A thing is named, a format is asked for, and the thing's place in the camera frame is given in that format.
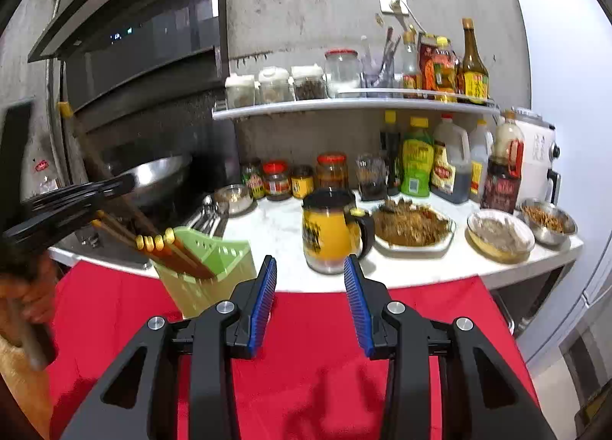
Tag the row of wall hooks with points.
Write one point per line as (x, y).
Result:
(258, 58)

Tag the small steel bowl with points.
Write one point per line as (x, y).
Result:
(233, 200)

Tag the tall dark brown bottle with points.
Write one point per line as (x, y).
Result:
(473, 76)

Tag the person's left hand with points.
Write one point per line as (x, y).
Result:
(36, 289)

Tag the clear oil bottle red label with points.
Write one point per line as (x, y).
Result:
(42, 165)

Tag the steel bowl of food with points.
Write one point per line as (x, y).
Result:
(547, 222)

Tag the red-lidded glass jar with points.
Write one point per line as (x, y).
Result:
(342, 74)

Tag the yellow jar black lid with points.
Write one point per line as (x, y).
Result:
(325, 234)

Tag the red-lidded sauce jar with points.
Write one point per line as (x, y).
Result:
(276, 184)

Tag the clear bottle yellow cap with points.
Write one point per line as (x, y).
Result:
(411, 67)

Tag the green plastic utensil holder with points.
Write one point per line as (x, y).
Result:
(220, 268)

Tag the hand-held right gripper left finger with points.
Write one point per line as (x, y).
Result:
(260, 311)

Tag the black range hood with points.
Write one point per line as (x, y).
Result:
(143, 14)

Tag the metal pipe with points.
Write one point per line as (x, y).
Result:
(55, 124)

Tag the white plastic jug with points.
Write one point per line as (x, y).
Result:
(479, 148)

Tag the brown gold-tipped chopstick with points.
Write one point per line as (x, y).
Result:
(114, 225)
(79, 134)
(149, 243)
(139, 242)
(181, 248)
(112, 235)
(159, 242)

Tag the glass cup of dark spice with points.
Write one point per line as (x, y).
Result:
(372, 181)

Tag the green squeeze bottle yellow cap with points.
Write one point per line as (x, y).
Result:
(417, 167)

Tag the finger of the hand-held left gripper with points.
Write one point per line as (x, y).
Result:
(81, 193)
(52, 225)

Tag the dark vinegar jug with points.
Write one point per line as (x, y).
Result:
(449, 172)

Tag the dark soy sauce bottle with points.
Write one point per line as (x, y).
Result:
(391, 158)

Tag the orange-lidded sauce jar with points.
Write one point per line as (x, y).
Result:
(331, 172)

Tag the white-lidded spice jar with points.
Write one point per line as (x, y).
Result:
(308, 83)
(274, 86)
(240, 92)

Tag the white wall socket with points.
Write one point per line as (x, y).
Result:
(389, 0)

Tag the white plate of food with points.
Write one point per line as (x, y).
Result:
(411, 227)

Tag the red tablecloth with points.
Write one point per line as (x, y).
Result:
(311, 382)

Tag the steel wok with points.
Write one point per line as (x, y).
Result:
(153, 177)

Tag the white kitchen appliance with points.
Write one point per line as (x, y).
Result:
(538, 148)

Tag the person's left forearm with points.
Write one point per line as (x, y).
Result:
(14, 387)

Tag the yellow-labelled small jar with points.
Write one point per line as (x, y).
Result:
(302, 184)

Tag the glass cup of utensils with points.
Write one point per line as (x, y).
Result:
(379, 71)

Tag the wooden chopsticks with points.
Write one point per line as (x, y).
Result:
(177, 215)

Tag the green-lidded jar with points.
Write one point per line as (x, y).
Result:
(253, 184)

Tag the white refrigerator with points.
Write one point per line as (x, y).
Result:
(564, 134)

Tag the glass bowl of food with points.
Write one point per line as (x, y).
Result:
(499, 234)

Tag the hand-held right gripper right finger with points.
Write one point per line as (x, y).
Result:
(358, 311)

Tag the yellow cooking oil bottle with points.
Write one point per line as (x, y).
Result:
(445, 71)

